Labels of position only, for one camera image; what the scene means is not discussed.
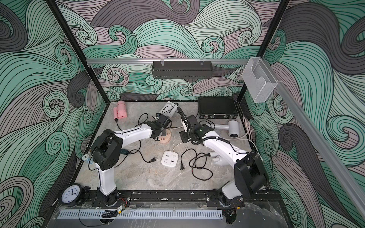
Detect black cable of pink dryer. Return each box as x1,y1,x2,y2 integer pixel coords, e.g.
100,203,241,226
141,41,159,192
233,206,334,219
113,112,152,135

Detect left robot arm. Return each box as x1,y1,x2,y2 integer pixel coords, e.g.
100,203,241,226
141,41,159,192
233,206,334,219
90,115,171,197

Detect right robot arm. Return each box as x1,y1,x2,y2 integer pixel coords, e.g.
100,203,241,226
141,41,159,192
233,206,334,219
181,114,268,200

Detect round pink power strip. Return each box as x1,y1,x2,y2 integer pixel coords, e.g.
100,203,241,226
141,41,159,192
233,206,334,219
158,129,172,143

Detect black ribbed carrying case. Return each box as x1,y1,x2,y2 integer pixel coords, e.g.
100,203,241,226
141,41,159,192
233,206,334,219
198,97,239,119

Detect white folded hair dryer front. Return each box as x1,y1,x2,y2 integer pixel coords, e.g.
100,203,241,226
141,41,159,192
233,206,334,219
209,152,227,166

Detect white square power strip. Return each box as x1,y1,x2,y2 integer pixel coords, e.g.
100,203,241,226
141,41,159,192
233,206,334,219
161,151,179,168

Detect pink hair dryer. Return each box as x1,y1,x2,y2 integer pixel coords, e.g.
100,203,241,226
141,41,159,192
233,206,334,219
113,101,127,122

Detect dark green hair dryer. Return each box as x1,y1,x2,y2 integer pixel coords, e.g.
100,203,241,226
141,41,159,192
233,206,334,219
120,149,132,155

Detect small clear bottle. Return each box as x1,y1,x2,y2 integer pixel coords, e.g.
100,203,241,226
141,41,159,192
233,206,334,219
81,154,90,162

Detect black cable of green dryer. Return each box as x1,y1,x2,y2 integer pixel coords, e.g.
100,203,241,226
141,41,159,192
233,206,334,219
113,139,158,169

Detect black cable of front dryer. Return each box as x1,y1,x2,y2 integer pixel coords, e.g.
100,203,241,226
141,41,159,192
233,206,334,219
179,148,214,181

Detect white hair dryer straight handle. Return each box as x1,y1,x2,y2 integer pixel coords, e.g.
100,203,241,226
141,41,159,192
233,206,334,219
213,120,240,138

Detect black wall shelf tray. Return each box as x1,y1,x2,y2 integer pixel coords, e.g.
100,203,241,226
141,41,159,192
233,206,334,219
152,61,213,79

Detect pink power strip cable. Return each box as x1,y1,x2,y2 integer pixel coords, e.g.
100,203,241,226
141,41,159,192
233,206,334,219
168,116,264,160

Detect black corner frame post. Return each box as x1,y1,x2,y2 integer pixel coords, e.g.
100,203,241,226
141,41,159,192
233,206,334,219
237,1,289,103

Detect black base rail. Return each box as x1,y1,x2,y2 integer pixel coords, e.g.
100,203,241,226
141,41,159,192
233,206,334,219
87,190,284,210

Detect aluminium wall rail back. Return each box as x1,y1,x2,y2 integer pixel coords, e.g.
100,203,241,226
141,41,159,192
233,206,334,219
85,58,252,66

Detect aluminium wall rail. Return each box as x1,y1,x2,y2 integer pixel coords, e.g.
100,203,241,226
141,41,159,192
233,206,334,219
264,60,365,226
85,58,252,66

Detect clear plastic wall holder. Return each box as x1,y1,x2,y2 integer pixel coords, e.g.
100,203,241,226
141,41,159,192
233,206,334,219
241,57,278,103

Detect white slotted cable duct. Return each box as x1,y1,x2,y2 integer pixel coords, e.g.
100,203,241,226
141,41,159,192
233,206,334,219
57,209,223,220

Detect black round wall clock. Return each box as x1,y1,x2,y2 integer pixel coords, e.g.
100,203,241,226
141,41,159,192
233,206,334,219
60,183,82,207

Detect aluminium wall rail right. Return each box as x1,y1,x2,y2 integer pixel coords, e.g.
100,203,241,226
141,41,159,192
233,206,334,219
264,60,365,226

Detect black left corner post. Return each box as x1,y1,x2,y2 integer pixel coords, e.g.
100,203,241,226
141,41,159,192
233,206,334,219
45,0,110,105

